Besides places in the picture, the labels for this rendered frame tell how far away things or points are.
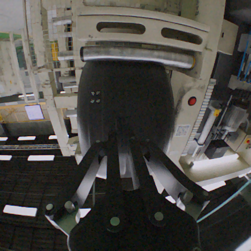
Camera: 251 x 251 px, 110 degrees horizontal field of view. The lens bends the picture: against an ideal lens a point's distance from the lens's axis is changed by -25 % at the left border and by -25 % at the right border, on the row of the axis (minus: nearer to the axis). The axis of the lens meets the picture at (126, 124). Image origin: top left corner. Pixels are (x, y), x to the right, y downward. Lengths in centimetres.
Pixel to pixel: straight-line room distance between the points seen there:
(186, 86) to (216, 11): 31
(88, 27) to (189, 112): 51
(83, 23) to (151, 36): 17
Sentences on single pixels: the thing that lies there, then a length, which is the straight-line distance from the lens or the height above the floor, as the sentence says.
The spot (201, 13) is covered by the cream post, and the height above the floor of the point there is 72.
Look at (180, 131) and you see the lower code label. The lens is 63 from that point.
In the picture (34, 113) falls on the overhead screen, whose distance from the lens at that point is 475.
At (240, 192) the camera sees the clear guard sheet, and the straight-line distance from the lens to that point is 87.
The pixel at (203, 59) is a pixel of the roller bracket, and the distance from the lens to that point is 41.
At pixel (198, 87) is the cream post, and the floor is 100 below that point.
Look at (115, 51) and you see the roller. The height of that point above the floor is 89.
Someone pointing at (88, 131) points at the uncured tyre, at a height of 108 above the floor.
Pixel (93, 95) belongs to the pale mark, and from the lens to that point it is 31.
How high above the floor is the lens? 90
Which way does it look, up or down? 33 degrees up
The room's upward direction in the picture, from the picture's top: 177 degrees counter-clockwise
